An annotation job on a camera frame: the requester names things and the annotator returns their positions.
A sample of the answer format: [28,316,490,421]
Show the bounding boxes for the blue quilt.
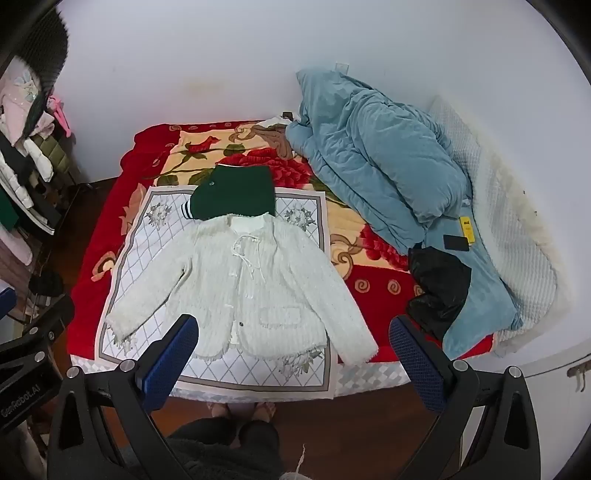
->
[285,68,525,347]

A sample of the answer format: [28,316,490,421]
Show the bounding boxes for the black cloth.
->
[406,246,472,342]

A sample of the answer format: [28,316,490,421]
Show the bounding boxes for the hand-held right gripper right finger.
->
[389,315,542,480]

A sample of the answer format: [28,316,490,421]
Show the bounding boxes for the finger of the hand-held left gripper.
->
[0,286,19,321]
[0,294,76,365]

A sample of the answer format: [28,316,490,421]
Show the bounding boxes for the green hanging garment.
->
[0,189,19,232]

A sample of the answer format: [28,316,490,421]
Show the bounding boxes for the white puffer jacket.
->
[0,138,54,208]

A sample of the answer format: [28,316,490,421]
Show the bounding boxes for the dark green sweater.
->
[182,165,276,220]

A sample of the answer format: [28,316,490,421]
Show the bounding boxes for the pink hanger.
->
[48,95,75,138]

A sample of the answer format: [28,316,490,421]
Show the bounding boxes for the white cloth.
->
[257,115,301,129]

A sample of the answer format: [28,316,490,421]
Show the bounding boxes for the red floral blanket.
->
[69,121,497,365]

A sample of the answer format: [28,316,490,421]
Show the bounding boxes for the person's legs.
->
[166,401,284,480]

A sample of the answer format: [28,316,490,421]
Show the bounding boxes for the metal clothes rack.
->
[44,124,93,241]

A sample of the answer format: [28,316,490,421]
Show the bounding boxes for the olive quilted jacket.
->
[34,136,64,168]

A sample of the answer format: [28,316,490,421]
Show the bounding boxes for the white fuzzy jacket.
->
[105,212,379,366]

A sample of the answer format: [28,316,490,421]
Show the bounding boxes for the white flower-print quilted mat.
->
[95,186,345,400]

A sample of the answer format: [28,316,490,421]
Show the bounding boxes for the white textured pillow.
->
[427,96,571,356]

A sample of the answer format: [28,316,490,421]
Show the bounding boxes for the checkered bed sheet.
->
[69,353,414,400]

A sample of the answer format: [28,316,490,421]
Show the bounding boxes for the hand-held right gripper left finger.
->
[46,314,200,480]

